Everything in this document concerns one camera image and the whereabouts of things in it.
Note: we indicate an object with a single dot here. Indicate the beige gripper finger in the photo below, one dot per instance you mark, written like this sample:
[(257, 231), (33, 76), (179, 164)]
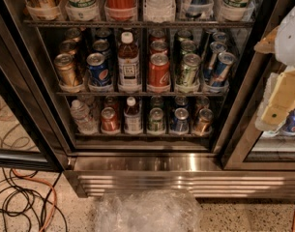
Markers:
[(267, 44), (278, 100)]

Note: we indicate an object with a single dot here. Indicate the orange soda can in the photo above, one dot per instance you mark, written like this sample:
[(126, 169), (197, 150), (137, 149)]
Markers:
[(66, 68), (73, 34), (68, 46)]

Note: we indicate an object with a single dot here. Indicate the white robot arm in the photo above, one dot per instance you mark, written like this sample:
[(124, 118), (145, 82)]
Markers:
[(285, 40)]

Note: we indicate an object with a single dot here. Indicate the front slim Red Bull can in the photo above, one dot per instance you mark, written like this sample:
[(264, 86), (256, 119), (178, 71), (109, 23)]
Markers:
[(224, 63)]

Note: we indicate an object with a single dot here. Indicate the slim red bull can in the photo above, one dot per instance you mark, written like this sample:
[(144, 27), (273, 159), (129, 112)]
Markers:
[(215, 48), (224, 63)]

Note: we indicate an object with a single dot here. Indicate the green soda can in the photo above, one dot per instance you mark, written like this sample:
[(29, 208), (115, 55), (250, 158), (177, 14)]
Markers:
[(188, 68), (187, 47)]

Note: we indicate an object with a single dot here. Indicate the blue bottle top shelf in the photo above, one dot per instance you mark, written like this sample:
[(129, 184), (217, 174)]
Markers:
[(194, 9)]

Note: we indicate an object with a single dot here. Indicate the orange can bottom shelf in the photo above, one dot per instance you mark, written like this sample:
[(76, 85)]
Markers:
[(203, 121)]

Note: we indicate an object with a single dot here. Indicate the front green soda can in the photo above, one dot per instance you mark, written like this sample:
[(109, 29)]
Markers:
[(188, 68)]

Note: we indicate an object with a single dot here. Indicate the blue can bottom shelf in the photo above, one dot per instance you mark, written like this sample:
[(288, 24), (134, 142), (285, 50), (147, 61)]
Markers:
[(179, 122)]

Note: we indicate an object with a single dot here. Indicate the red coca-cola can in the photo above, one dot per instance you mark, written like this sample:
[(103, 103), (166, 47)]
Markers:
[(158, 74), (158, 47)]

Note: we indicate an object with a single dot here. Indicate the front red Coca-Cola can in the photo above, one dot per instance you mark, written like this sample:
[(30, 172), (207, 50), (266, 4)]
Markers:
[(158, 74)]

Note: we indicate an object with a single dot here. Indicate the green can bottom shelf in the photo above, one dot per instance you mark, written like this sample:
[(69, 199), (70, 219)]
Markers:
[(156, 120)]

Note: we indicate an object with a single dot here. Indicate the stainless steel glass-door fridge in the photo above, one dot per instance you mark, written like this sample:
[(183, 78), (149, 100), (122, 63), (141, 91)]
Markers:
[(232, 159)]

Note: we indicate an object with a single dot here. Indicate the tea bottle bottom shelf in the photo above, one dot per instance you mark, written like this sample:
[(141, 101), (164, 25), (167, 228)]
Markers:
[(133, 124)]

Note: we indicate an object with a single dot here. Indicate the blue pepsi can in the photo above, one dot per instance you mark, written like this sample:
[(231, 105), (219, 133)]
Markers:
[(102, 46), (98, 70)]

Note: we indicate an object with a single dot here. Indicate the front blue Pepsi can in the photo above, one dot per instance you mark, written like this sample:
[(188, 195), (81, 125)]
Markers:
[(98, 70)]

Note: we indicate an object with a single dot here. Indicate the red can bottom shelf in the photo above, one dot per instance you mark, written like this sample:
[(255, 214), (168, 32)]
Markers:
[(109, 119)]

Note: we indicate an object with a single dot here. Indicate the clear water bottle bottom shelf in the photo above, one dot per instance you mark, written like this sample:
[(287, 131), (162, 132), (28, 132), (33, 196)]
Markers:
[(85, 122)]

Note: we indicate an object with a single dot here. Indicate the white green bottle top right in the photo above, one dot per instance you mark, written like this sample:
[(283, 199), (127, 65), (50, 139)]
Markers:
[(234, 10)]

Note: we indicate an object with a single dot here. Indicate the white green bottle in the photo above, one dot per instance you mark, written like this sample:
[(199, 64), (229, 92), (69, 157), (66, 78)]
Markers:
[(81, 10), (234, 10)]

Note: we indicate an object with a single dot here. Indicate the clear water bottle top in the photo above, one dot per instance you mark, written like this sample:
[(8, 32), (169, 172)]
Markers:
[(159, 11)]

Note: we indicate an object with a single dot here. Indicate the brown iced tea bottle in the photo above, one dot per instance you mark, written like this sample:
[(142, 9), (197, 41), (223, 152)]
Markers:
[(128, 60)]

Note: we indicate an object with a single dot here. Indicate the red Coca-Cola bottle top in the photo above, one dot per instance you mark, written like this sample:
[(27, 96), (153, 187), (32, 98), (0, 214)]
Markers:
[(120, 9)]

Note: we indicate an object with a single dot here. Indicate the clear plastic bag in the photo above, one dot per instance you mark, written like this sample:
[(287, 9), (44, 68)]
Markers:
[(148, 211)]

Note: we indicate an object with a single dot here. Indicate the white green bottle top left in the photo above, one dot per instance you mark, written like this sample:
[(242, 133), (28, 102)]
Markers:
[(81, 10)]

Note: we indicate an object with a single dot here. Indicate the tan bottle top far left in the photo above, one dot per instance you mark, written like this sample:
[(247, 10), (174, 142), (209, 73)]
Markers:
[(43, 9)]

